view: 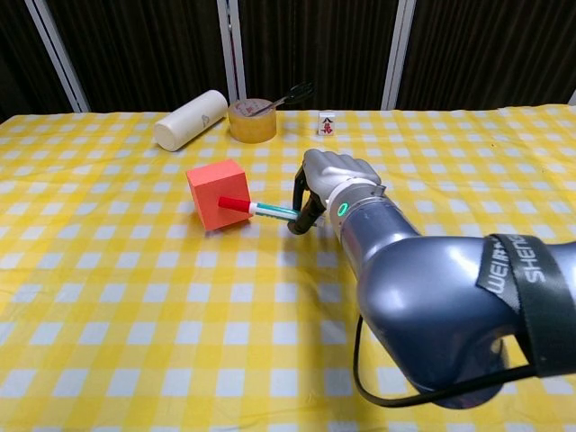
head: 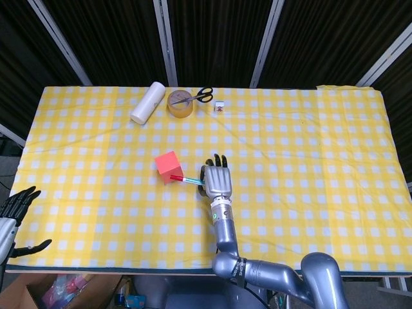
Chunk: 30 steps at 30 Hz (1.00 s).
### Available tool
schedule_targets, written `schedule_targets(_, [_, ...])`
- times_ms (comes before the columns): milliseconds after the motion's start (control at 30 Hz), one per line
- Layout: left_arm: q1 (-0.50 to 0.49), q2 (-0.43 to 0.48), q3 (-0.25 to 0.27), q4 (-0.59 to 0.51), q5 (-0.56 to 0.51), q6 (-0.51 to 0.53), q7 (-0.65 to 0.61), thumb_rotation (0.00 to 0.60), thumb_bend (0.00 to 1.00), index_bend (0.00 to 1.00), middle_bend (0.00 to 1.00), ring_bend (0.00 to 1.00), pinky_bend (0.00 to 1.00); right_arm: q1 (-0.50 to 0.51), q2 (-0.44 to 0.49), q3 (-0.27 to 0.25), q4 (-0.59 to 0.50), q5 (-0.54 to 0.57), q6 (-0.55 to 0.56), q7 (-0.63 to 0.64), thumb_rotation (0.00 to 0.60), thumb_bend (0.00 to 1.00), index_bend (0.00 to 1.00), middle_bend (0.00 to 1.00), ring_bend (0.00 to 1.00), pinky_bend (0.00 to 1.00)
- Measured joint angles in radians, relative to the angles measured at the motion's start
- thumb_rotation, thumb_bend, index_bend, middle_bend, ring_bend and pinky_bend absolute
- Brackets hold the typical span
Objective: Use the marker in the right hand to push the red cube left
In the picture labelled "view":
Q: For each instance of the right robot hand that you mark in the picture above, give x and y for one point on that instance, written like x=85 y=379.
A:
x=337 y=168

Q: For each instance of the red green white marker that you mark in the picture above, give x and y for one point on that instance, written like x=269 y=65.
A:
x=270 y=210

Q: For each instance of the pink cube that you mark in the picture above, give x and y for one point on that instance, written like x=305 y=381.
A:
x=220 y=193

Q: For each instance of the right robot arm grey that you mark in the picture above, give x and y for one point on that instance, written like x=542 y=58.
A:
x=427 y=279

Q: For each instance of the white cylindrical roll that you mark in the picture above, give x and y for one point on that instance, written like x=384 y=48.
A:
x=189 y=121

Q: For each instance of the black curtain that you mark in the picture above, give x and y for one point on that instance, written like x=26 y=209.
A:
x=144 y=45

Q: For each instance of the yellow checkered tablecloth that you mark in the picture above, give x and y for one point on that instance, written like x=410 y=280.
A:
x=135 y=292

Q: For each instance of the aluminium frame post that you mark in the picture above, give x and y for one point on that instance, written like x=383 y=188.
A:
x=58 y=54
x=398 y=54
x=231 y=49

